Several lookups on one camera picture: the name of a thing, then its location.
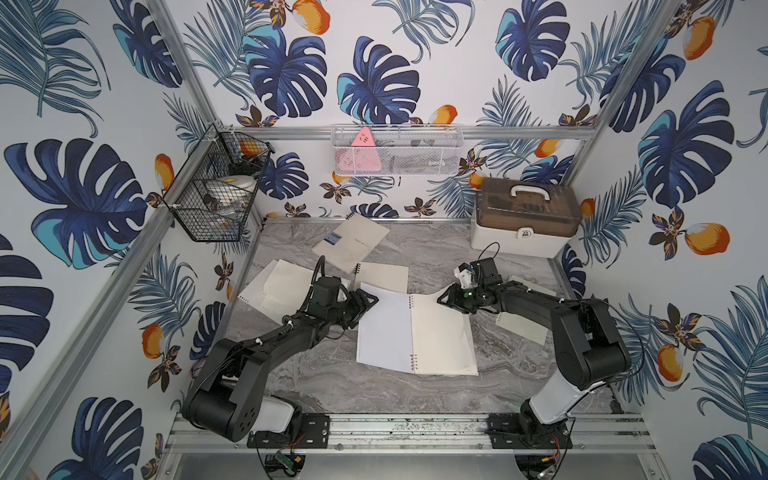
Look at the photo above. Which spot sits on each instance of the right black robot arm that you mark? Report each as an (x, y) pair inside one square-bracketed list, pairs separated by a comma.
[(589, 350)]

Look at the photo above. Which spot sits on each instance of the torn cream page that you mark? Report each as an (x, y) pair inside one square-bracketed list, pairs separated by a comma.
[(286, 288), (254, 296)]

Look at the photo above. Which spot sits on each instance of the cream notebook green label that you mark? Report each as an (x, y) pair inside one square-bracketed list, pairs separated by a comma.
[(412, 333)]

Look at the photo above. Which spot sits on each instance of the black wire basket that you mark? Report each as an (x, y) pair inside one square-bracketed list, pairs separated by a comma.
[(219, 185)]

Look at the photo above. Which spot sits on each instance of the clear wall shelf basket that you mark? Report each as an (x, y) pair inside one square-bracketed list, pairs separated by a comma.
[(409, 150)]

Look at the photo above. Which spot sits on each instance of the large cream spiral notebook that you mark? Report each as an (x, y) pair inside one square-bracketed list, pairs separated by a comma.
[(351, 242)]

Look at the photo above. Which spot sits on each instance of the clear-spiral notebook barcode cover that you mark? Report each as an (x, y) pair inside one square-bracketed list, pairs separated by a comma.
[(520, 325)]

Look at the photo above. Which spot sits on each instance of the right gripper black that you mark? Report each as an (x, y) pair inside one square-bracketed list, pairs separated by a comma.
[(452, 298)]

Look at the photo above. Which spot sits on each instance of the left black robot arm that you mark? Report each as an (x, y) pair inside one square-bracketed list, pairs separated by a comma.
[(226, 396)]

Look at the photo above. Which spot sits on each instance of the pink triangle ruler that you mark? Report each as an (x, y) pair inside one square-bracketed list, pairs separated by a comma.
[(360, 155)]

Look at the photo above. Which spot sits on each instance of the B5 spiral notebook blue label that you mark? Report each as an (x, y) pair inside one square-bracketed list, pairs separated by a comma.
[(389, 277)]

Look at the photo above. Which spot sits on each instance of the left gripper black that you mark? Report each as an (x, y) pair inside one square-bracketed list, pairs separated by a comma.
[(354, 303)]

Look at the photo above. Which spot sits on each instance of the white storage box brown lid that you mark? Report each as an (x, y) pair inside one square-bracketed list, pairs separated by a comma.
[(524, 218)]

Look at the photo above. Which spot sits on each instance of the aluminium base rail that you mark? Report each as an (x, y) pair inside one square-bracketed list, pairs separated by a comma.
[(427, 433)]

